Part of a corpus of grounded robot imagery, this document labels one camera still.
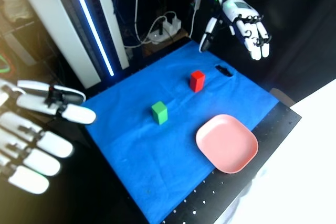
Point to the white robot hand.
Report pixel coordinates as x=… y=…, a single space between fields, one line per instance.
x=31 y=153
x=237 y=11

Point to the red block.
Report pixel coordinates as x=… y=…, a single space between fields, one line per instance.
x=197 y=81

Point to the green block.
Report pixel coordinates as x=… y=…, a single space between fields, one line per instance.
x=159 y=112

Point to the pink square plate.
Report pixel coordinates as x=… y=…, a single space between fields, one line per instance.
x=227 y=144

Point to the white power strip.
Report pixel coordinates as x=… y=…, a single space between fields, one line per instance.
x=168 y=28

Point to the blue cloth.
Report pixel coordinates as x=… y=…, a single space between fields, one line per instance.
x=147 y=155

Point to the white computer tower blue light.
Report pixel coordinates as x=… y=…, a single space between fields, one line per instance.
x=65 y=32

